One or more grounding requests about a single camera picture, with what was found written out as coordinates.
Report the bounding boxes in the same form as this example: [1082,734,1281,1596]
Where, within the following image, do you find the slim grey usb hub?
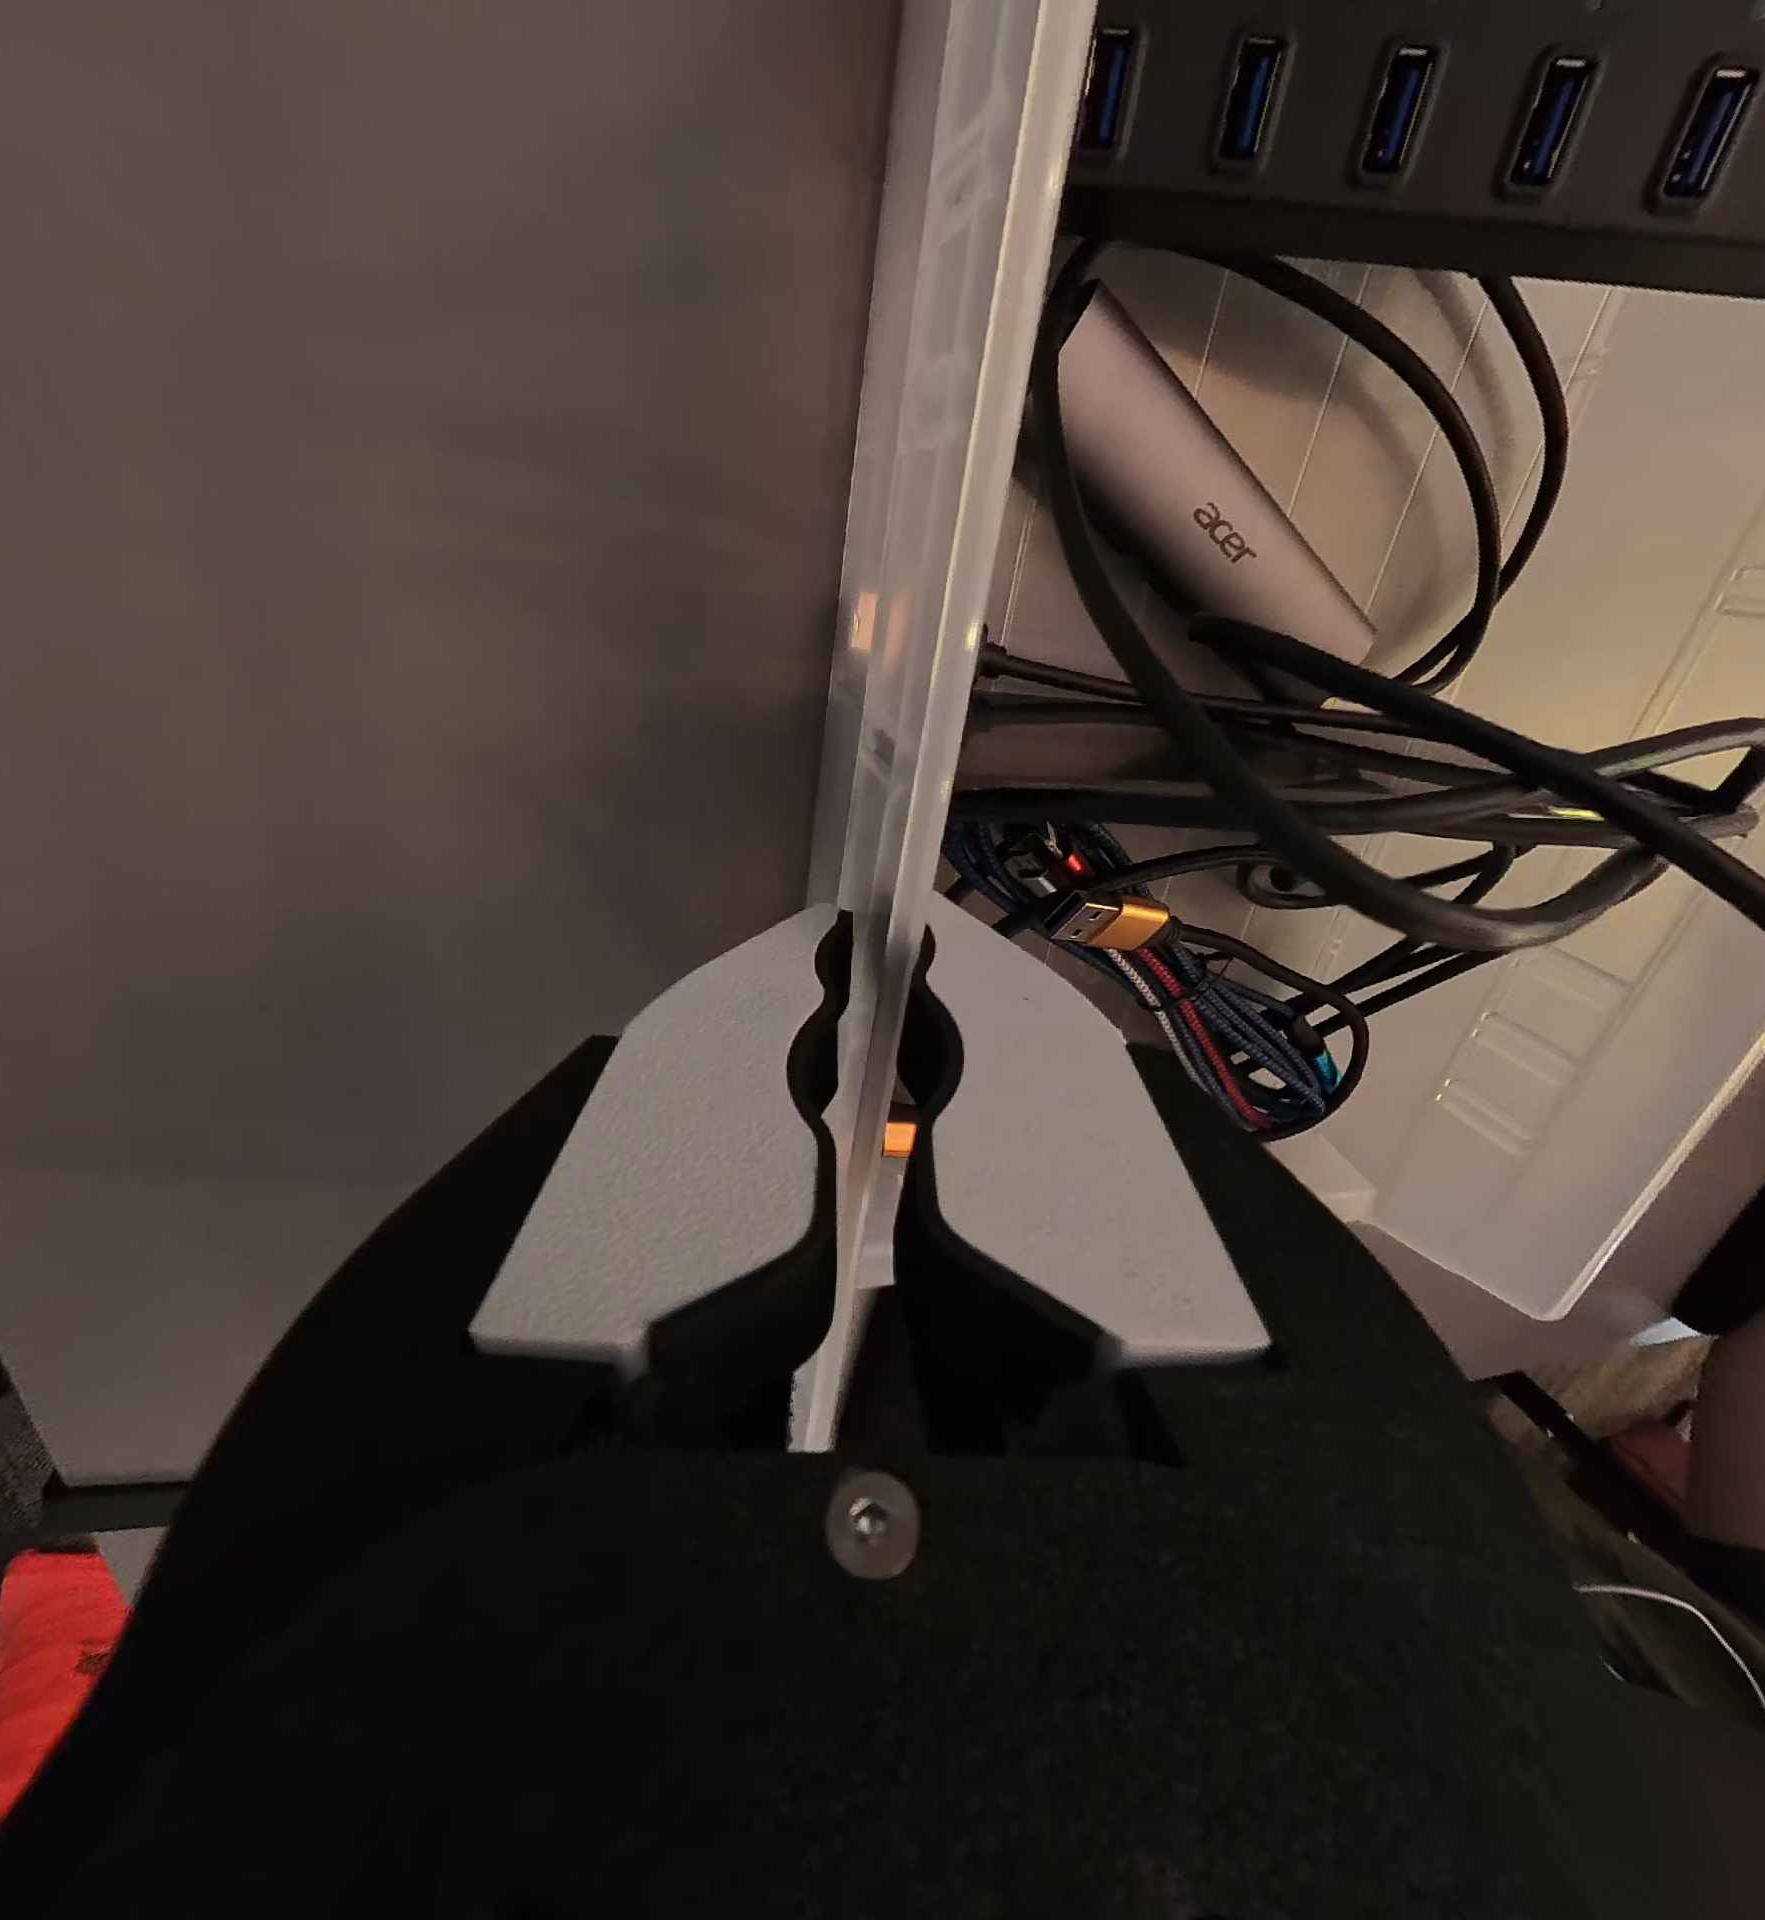
[1057,287,1384,647]

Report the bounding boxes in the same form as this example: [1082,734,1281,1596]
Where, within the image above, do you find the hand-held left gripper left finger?
[472,910,861,1377]

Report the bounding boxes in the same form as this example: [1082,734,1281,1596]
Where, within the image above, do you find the blue braided usb cable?
[943,811,1370,1141]

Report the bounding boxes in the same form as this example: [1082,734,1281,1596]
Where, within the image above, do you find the black usb hub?
[1063,0,1765,302]

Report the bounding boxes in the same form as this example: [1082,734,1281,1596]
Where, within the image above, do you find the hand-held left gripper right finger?
[899,915,1274,1377]

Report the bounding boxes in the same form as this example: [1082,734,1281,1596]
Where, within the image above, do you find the clear plastic bin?
[786,0,1765,1463]

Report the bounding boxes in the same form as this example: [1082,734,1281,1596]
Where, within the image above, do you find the red strap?
[0,1545,135,1838]

